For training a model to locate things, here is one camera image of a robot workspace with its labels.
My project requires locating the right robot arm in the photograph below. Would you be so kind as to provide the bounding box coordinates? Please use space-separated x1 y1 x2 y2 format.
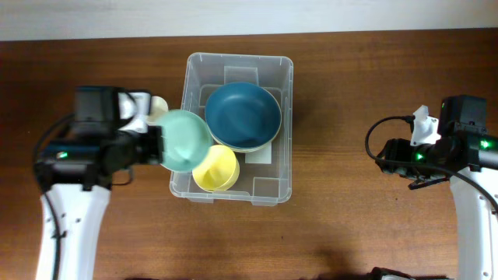
367 95 497 279

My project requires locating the yellow small bowl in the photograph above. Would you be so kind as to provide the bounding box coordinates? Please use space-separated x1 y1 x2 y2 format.
192 145 240 192

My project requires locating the mint green small bowl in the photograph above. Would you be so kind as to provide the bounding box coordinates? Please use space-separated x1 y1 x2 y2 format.
155 110 213 173

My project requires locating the dark blue bowl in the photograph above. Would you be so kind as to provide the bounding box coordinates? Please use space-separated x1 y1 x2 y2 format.
204 81 282 149

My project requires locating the cream cup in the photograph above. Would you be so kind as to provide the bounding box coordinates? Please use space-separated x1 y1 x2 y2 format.
146 96 169 125

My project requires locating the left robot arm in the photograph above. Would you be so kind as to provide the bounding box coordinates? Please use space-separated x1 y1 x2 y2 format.
33 86 163 279

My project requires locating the clear plastic storage container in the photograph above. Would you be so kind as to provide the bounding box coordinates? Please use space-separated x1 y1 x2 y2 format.
170 52 294 206

